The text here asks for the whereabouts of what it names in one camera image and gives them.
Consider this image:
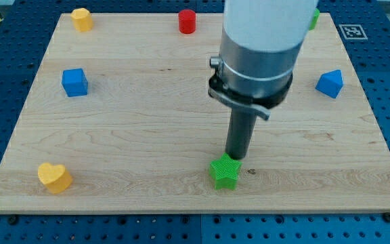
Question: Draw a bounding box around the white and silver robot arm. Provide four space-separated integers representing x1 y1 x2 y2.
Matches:
208 0 318 159

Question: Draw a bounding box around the blue pentagon block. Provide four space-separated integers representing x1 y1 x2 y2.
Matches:
316 70 344 99

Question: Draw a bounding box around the wooden board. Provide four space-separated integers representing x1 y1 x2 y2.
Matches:
0 14 390 215

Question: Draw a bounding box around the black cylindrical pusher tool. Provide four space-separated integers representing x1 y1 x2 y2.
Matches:
225 109 257 160

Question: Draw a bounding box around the green star block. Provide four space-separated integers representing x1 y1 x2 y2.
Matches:
209 152 242 190

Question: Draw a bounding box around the green block behind arm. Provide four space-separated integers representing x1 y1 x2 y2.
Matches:
309 8 320 31

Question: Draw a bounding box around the yellow heart block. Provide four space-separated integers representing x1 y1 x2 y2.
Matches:
37 162 73 194

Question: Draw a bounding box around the blue cube block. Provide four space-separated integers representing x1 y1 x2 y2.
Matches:
62 68 88 97

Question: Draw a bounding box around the red cylinder block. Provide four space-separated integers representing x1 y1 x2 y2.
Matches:
178 9 196 34

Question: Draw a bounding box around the yellow hexagon block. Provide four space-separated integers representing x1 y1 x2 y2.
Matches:
70 7 93 32

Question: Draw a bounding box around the white fiducial marker tag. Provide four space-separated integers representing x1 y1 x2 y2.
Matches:
339 24 368 40

